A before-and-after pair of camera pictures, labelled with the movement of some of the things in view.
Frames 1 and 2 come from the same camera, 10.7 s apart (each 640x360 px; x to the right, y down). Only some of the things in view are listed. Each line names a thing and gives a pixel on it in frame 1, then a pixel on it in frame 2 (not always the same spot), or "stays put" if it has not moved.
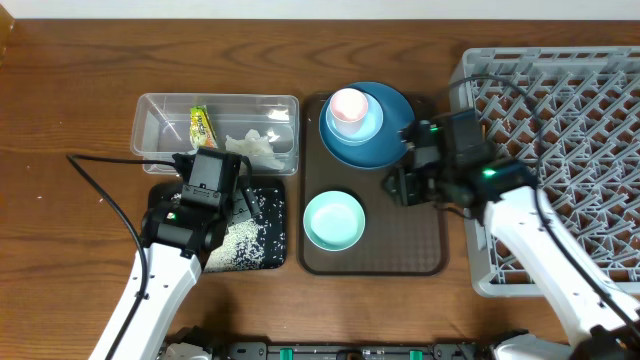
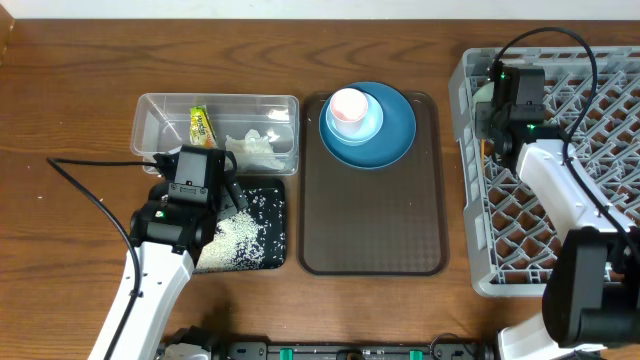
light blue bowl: x=370 y=127 stays put
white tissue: x=257 y=148 stays put
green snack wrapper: x=202 y=130 stays put
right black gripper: x=410 y=189 -> x=485 y=125
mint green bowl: x=334 y=220 -> x=484 y=94
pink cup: x=348 y=107 stays put
